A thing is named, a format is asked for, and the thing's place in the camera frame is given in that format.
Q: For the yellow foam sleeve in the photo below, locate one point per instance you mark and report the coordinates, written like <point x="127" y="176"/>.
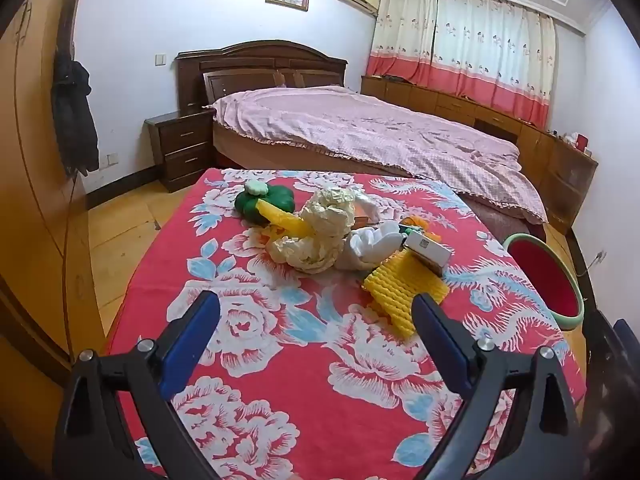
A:
<point x="280" y="217"/>

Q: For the wall socket with plug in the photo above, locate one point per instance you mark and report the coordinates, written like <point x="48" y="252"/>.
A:
<point x="599" y="256"/>

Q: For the blue toy with green figure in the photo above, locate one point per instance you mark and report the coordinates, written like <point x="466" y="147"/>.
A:
<point x="412" y="231"/>

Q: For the white blue carton box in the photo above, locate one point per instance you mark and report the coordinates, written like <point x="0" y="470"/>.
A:
<point x="425" y="250"/>

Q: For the small red box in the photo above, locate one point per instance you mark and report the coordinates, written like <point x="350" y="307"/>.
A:
<point x="582" y="141"/>

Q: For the red bin with green rim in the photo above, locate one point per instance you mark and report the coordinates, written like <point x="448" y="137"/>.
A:
<point x="540" y="270"/>

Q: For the floral white pink curtain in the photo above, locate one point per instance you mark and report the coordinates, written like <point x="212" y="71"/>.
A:
<point x="465" y="45"/>

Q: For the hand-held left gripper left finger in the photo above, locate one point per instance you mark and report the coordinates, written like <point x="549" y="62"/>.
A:
<point x="192" y="350"/>

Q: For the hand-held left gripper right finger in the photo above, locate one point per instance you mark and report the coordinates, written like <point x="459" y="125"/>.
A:
<point x="440" y="340"/>

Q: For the cream plastic bag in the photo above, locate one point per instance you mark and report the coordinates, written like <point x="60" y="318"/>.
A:
<point x="320" y="220"/>

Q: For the dark wooden nightstand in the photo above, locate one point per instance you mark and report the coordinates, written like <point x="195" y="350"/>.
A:
<point x="182" y="150"/>

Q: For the orange net bag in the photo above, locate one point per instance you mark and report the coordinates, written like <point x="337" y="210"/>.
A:
<point x="415" y="222"/>

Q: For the crumpled white plastic bag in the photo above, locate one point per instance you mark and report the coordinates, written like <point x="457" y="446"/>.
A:
<point x="367" y="205"/>

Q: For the hanging black jacket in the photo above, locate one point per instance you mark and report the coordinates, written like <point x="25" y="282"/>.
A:
<point x="75" y="120"/>

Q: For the mauve mattress cover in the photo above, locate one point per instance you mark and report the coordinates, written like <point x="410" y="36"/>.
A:
<point x="300" y="152"/>

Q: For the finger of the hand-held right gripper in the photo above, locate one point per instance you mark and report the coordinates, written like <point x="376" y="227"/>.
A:
<point x="627" y="337"/>
<point x="597" y="340"/>

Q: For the red floral tablecloth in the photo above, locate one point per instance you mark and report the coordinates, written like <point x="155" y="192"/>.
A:
<point x="300" y="360"/>

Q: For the light wooden wardrobe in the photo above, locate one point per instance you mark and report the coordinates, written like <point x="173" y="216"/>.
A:
<point x="35" y="160"/>

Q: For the bed with pink cover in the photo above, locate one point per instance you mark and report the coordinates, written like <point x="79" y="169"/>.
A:
<point x="375" y="130"/>

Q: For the dark wooden bed headboard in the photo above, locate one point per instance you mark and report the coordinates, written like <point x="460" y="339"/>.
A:
<point x="260" y="60"/>

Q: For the light wooden cabinet row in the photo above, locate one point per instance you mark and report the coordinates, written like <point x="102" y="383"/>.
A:
<point x="450" y="102"/>

